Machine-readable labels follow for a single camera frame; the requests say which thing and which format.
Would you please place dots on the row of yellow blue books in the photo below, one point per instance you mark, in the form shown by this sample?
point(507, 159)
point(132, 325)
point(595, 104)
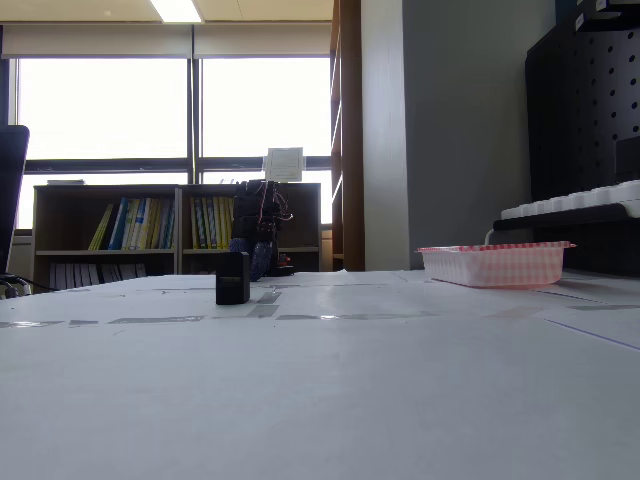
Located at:
point(135, 225)
point(210, 225)

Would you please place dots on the row of white binders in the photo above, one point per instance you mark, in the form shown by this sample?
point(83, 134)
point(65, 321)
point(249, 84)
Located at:
point(90, 275)

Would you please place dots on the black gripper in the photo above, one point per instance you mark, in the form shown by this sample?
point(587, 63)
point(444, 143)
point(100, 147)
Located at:
point(250, 233)

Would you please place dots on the beige roller blind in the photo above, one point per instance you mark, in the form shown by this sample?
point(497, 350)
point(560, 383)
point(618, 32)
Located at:
point(95, 41)
point(260, 40)

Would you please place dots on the black monitor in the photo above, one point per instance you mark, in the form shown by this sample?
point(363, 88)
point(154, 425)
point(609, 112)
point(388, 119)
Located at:
point(11, 195)

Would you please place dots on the white framed paper sign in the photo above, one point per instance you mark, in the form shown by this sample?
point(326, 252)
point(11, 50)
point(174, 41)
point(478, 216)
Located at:
point(284, 164)

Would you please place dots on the white power strip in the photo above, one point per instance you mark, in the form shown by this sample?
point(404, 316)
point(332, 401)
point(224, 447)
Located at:
point(575, 200)

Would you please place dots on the small black box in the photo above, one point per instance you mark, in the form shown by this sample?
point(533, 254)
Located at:
point(232, 280)

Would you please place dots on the black pegboard panel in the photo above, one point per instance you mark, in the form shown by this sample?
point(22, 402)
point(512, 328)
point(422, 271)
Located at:
point(580, 115)

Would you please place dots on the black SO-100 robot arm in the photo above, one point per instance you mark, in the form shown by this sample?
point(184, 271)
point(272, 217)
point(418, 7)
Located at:
point(283, 270)

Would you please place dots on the low wooden bookshelf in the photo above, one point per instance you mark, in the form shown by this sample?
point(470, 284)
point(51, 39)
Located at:
point(70, 220)

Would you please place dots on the black shelf board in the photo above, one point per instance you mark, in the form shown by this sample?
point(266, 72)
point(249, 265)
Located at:
point(560, 220)

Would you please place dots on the pink checkered tray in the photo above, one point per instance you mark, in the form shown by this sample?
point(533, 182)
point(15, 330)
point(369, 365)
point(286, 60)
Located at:
point(495, 265)

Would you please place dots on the ceiling light panel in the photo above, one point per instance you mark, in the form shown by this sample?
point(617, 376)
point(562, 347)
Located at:
point(176, 10)

